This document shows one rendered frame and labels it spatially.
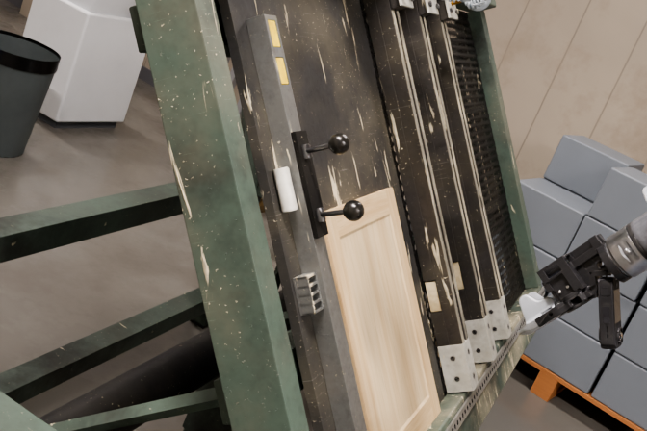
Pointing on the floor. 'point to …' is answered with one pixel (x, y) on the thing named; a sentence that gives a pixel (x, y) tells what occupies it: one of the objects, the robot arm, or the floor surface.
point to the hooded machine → (88, 38)
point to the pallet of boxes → (570, 218)
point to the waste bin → (22, 88)
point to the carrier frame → (18, 240)
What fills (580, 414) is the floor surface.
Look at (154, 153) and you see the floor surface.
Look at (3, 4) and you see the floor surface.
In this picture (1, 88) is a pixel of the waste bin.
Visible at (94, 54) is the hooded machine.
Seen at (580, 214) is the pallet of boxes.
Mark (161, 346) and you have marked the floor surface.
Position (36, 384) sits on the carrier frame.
